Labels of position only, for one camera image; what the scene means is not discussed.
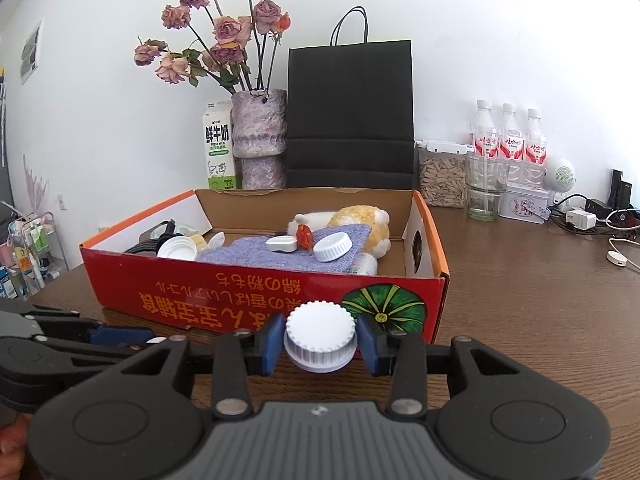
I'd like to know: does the purple blue cloth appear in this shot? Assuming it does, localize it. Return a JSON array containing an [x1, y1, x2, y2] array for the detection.
[[195, 223, 372, 274]]

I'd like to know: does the white power adapter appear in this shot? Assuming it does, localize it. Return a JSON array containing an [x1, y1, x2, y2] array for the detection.
[[565, 209, 598, 231]]

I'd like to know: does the clear container of seeds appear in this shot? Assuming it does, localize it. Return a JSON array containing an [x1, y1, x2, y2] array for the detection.
[[416, 140, 472, 208]]

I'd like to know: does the black paper bag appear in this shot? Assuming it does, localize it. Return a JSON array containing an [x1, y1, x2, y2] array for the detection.
[[284, 30, 416, 190]]

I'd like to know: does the white green milk carton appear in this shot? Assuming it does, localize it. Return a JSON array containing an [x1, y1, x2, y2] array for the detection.
[[203, 101, 241, 191]]

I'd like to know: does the white ribbed bottle cap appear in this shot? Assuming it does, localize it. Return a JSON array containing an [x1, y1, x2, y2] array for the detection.
[[312, 232, 352, 263]]

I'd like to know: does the middle water bottle red label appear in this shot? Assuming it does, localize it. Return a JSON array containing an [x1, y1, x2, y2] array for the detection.
[[499, 103, 525, 162]]

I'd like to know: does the yellow sponge block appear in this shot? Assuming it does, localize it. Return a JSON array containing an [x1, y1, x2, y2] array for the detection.
[[190, 234, 208, 252]]

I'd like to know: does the small white plastic cap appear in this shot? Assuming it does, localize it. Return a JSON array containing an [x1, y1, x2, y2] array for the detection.
[[265, 235, 298, 254]]

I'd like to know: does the yellow white plush sheep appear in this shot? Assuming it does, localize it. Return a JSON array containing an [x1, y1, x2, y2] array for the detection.
[[286, 205, 390, 259]]

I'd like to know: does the left water bottle red label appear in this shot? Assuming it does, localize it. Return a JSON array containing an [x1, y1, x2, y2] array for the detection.
[[473, 100, 499, 158]]

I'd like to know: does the red orange cardboard box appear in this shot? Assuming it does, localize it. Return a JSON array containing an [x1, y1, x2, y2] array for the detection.
[[80, 188, 450, 342]]

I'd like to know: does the dried pink roses bouquet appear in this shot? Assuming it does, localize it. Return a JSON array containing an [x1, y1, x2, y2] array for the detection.
[[134, 0, 292, 96]]

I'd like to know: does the clear drinking glass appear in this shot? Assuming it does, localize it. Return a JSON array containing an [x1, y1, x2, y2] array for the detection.
[[465, 154, 510, 222]]

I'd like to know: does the purple ceramic vase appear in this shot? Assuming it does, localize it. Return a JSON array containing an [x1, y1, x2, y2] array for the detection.
[[231, 89, 286, 191]]

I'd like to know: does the white tin box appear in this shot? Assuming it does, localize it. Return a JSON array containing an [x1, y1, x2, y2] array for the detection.
[[498, 183, 550, 224]]

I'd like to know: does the water bottle red label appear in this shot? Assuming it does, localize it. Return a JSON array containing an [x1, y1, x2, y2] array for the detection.
[[499, 103, 525, 162], [525, 108, 547, 167], [473, 100, 499, 158]]

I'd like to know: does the orange red string charm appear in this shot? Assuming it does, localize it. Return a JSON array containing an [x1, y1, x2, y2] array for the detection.
[[295, 214, 314, 252]]

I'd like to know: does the white packet in box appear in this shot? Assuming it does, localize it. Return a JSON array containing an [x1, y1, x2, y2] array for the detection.
[[346, 252, 378, 276]]

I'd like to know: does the white round speaker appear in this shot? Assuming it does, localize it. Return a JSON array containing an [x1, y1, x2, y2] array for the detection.
[[544, 156, 576, 206]]

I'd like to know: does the person's left hand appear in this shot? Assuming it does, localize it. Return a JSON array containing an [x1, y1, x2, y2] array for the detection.
[[0, 414, 32, 480]]

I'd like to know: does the mint green pouch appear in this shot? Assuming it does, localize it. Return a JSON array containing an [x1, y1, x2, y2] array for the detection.
[[175, 224, 200, 237]]

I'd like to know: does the large white ribbed jar lid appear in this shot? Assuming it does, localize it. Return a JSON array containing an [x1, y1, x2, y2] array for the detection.
[[283, 301, 358, 374]]

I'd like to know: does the right water bottle red label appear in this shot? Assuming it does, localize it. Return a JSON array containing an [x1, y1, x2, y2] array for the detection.
[[525, 108, 547, 167]]

